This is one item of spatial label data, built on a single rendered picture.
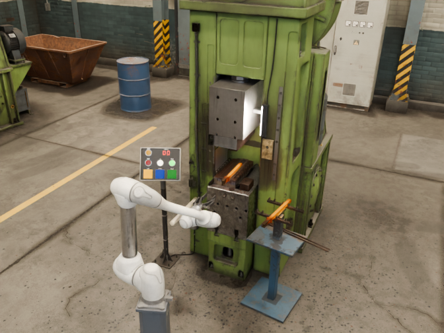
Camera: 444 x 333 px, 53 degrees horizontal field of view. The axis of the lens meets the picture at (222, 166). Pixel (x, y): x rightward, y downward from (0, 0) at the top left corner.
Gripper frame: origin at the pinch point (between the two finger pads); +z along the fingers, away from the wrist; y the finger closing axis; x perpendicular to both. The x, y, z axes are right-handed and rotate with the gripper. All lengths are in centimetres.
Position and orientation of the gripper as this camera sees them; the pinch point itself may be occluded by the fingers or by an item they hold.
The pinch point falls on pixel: (209, 197)
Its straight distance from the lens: 341.7
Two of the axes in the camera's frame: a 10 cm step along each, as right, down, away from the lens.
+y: 9.1, 2.0, -3.6
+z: 4.1, -4.0, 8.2
